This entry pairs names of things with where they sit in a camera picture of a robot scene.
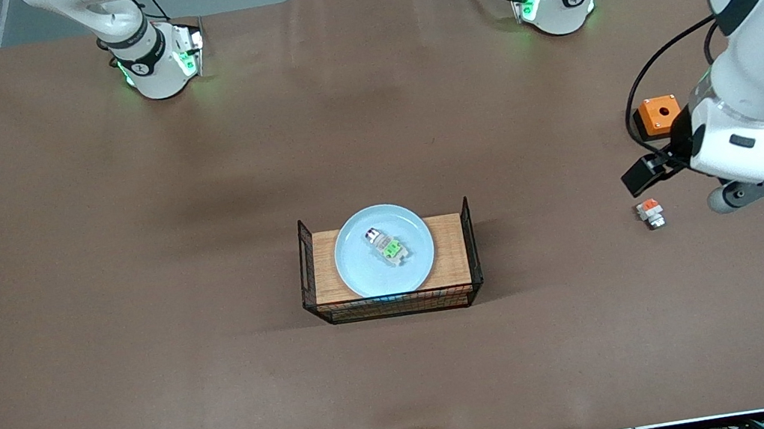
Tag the brown paper table cover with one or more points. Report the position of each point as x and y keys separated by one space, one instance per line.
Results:
x=407 y=385

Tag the light blue round plate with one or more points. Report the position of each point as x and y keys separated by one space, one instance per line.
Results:
x=360 y=271

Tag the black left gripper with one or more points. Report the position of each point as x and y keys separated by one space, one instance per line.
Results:
x=680 y=143

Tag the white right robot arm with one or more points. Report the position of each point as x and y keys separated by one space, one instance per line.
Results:
x=153 y=74

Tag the orange button box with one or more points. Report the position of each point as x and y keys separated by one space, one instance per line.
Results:
x=658 y=114

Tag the red button green switch block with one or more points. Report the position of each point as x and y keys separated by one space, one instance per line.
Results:
x=389 y=248

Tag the silver button orange switch block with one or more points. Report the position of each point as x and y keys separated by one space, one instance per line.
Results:
x=650 y=211

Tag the wooden board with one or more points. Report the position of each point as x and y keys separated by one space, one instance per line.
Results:
x=325 y=276

